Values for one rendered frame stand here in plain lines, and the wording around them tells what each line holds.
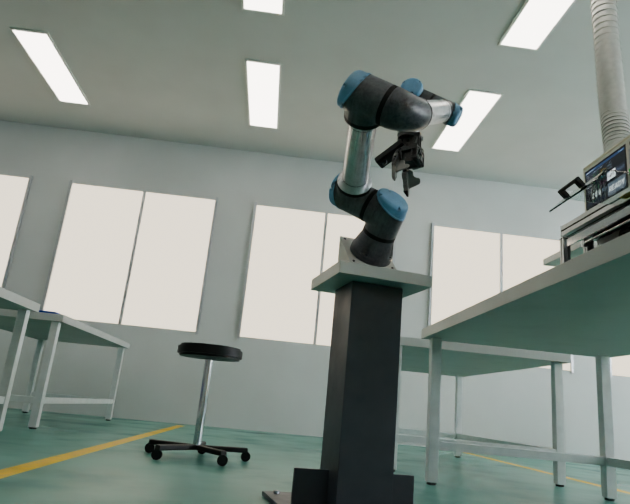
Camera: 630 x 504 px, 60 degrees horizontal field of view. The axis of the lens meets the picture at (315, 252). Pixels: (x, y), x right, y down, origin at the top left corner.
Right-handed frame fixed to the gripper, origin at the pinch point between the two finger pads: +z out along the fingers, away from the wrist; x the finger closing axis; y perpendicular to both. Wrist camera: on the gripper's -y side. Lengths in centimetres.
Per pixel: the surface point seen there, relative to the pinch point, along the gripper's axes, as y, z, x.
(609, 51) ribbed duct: 65, -181, 169
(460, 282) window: -121, -146, 468
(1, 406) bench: -249, 75, 34
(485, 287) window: -96, -144, 486
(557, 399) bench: 17, 34, 206
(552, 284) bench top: 45, 35, 9
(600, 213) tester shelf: 57, -7, 52
